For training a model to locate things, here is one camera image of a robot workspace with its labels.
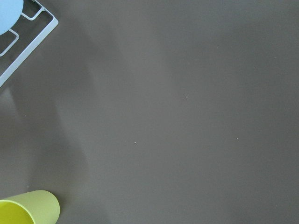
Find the yellow plastic cup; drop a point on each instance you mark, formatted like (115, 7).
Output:
(35, 207)

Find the blue plastic cup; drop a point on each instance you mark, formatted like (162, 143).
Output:
(10, 11)

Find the white wire cup rack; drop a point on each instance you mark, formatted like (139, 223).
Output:
(32, 27)

